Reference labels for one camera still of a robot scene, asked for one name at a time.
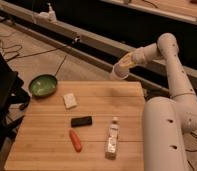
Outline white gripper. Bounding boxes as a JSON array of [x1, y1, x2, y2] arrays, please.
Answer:
[[119, 48, 147, 68]]

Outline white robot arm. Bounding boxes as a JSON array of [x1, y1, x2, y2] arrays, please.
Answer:
[[119, 33, 197, 171]]

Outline white sponge block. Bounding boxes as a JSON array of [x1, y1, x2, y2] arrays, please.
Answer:
[[63, 93, 77, 109]]

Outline black rectangular box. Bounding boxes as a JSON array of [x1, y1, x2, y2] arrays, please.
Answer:
[[71, 116, 92, 127]]

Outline clear plastic bottle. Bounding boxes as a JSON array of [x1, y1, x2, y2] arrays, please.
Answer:
[[105, 117, 119, 160]]

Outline orange carrot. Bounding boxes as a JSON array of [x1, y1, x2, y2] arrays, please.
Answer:
[[69, 130, 82, 152]]

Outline white object on rail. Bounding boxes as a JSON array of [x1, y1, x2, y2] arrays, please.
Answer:
[[38, 4, 57, 23]]

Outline black cables at right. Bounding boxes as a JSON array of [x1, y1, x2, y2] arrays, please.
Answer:
[[185, 131, 197, 171]]

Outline black chair frame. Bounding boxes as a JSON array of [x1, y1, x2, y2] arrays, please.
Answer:
[[0, 52, 30, 152]]

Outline black floor cable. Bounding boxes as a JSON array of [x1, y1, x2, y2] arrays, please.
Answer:
[[0, 19, 81, 76]]

